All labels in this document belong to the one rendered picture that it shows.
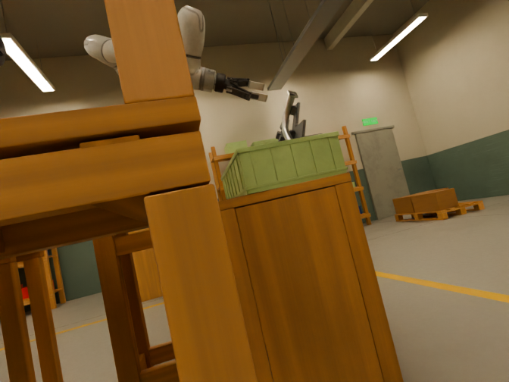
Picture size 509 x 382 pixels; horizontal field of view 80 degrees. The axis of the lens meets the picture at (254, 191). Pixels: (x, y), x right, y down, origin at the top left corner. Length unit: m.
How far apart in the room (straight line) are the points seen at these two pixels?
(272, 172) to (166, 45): 0.75
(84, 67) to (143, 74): 6.92
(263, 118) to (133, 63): 6.64
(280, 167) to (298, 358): 0.68
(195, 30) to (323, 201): 0.78
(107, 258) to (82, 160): 0.89
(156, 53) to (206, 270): 0.29
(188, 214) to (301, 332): 0.87
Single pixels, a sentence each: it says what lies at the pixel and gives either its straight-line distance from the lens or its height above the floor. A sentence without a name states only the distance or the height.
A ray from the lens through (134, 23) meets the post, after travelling 0.49.
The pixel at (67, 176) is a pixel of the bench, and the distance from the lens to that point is 0.42.
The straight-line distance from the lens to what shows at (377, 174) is 7.91.
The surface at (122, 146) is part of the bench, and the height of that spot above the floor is 0.83.
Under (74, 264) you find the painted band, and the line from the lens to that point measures 6.57.
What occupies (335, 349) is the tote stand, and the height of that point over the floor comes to 0.19.
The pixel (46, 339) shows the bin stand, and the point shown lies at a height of 0.43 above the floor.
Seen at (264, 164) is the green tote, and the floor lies 0.89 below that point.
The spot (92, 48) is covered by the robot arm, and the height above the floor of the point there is 1.62.
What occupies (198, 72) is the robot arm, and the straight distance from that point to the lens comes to 1.30.
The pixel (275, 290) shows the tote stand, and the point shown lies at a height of 0.44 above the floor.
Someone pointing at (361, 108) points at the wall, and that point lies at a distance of 8.26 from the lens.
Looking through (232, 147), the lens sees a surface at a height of 2.14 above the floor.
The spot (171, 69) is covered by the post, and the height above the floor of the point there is 0.92.
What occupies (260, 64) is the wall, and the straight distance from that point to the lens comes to 7.61.
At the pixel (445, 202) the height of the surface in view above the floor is 0.25.
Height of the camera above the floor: 0.70
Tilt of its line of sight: 5 degrees up
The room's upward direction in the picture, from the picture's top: 13 degrees counter-clockwise
